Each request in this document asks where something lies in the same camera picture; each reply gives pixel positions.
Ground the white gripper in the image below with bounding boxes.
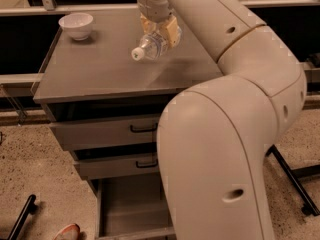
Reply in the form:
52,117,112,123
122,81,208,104
137,0,181,48

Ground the clear plastic water bottle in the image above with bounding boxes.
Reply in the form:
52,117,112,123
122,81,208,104
131,28,182,61

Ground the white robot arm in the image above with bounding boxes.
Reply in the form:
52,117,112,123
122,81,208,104
138,0,306,240

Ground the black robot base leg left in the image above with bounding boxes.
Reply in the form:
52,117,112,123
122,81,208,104
6,194,37,240

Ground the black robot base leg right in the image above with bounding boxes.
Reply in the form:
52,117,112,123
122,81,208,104
266,145,320,216

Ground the grey drawer cabinet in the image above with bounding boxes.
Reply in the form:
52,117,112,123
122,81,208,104
32,5,224,185

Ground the grey top drawer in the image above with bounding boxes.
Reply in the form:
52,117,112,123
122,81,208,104
49,114,160,151

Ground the grey drawer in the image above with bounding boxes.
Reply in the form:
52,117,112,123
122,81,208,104
49,114,160,151
74,153,159,180
95,173,176,240

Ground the grey middle drawer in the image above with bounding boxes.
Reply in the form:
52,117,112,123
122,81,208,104
74,153,159,180

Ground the grey bottom drawer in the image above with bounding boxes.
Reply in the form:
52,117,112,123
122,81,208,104
95,173,176,240

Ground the white ceramic bowl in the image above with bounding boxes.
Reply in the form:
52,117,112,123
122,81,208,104
58,13,93,40

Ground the metal window railing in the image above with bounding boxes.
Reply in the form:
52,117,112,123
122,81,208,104
0,0,320,125

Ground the red white shoe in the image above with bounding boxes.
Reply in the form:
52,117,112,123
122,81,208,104
53,223,80,240

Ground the black top drawer handle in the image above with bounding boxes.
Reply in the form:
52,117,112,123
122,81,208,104
129,123,158,133

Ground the black drawer handle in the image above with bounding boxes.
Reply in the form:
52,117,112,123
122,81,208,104
129,123,158,133
135,159,158,169

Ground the black middle drawer handle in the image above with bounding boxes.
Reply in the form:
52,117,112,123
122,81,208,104
135,159,158,169

